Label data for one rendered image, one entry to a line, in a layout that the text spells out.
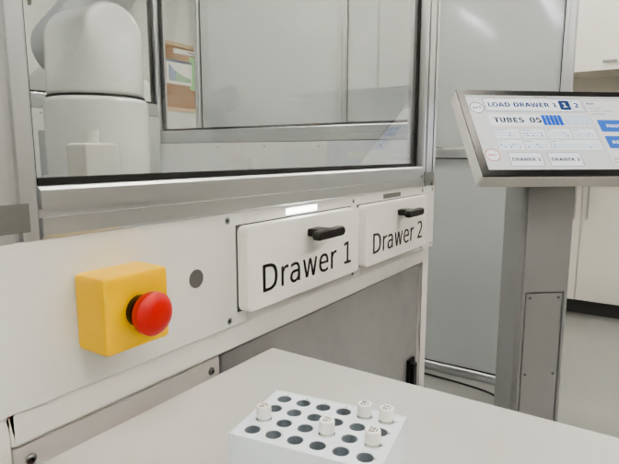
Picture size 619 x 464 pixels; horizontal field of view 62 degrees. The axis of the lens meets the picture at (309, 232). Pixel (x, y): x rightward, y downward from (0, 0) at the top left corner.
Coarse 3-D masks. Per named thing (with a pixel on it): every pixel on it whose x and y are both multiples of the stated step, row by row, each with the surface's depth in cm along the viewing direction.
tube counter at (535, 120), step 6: (528, 114) 144; (534, 114) 144; (540, 114) 144; (546, 114) 145; (552, 114) 145; (558, 114) 145; (564, 114) 145; (570, 114) 145; (576, 114) 146; (582, 114) 146; (534, 120) 143; (540, 120) 143; (546, 120) 143; (552, 120) 144; (558, 120) 144; (564, 120) 144; (570, 120) 144; (576, 120) 144; (582, 120) 145; (588, 120) 145
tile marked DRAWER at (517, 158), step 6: (510, 156) 135; (516, 156) 135; (522, 156) 135; (528, 156) 136; (534, 156) 136; (540, 156) 136; (510, 162) 134; (516, 162) 134; (522, 162) 134; (528, 162) 134; (534, 162) 135; (540, 162) 135
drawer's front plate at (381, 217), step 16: (368, 208) 90; (384, 208) 96; (400, 208) 101; (368, 224) 91; (384, 224) 96; (400, 224) 102; (416, 224) 109; (368, 240) 91; (384, 240) 97; (416, 240) 110; (368, 256) 92; (384, 256) 97
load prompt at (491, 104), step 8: (488, 104) 144; (496, 104) 145; (504, 104) 145; (512, 104) 145; (520, 104) 146; (528, 104) 146; (536, 104) 146; (544, 104) 147; (552, 104) 147; (560, 104) 147; (568, 104) 148; (576, 104) 148
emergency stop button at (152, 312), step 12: (144, 300) 45; (156, 300) 46; (168, 300) 47; (132, 312) 45; (144, 312) 45; (156, 312) 46; (168, 312) 47; (144, 324) 45; (156, 324) 46; (168, 324) 47
